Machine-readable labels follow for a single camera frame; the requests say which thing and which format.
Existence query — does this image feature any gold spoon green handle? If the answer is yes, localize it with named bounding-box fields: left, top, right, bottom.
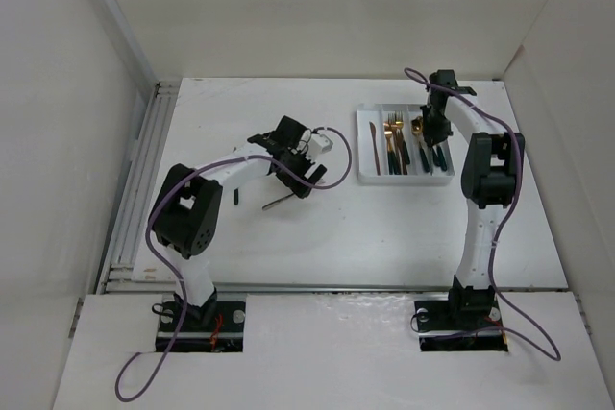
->
left=411, top=117, right=431, bottom=173
left=431, top=145, right=448, bottom=172

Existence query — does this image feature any copper fork all metal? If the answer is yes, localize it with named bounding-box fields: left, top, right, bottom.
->
left=388, top=112, right=402, bottom=175

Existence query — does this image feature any silver spoon long handle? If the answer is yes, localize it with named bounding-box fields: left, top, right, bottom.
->
left=261, top=193, right=296, bottom=211

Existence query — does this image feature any thin copper knife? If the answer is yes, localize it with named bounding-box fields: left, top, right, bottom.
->
left=369, top=121, right=381, bottom=176

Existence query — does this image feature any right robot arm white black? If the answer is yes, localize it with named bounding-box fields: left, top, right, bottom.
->
left=417, top=69, right=525, bottom=330

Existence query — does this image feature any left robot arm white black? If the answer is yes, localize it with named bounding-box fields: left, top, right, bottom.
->
left=145, top=116, right=332, bottom=330

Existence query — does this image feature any white three-compartment tray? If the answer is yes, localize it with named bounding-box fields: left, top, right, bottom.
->
left=357, top=104, right=455, bottom=186

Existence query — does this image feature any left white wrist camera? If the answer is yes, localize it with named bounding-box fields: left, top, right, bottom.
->
left=306, top=131, right=333, bottom=159

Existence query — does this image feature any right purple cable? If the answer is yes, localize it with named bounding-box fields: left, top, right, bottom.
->
left=404, top=67, right=562, bottom=363

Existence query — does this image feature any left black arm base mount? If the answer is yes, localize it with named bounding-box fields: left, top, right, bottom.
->
left=152, top=294, right=246, bottom=353

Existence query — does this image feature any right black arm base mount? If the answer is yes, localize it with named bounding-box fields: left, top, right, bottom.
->
left=411, top=289, right=508, bottom=352

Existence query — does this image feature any aluminium rail frame left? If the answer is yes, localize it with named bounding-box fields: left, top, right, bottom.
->
left=94, top=81, right=181, bottom=295

